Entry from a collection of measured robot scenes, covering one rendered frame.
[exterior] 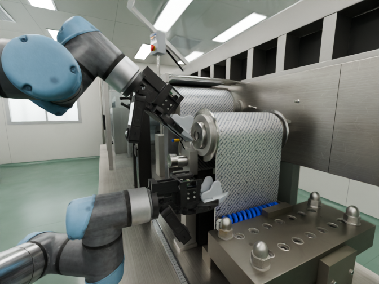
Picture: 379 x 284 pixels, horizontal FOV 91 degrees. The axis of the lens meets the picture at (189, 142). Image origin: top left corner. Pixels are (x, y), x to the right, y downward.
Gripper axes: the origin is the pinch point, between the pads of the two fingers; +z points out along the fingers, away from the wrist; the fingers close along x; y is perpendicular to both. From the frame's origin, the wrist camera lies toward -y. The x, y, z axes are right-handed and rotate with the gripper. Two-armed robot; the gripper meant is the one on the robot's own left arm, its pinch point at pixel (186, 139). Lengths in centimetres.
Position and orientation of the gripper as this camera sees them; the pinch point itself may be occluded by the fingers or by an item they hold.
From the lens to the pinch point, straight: 51.8
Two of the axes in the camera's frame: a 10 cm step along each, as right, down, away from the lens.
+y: 5.8, -8.0, 1.4
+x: -4.2, -1.4, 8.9
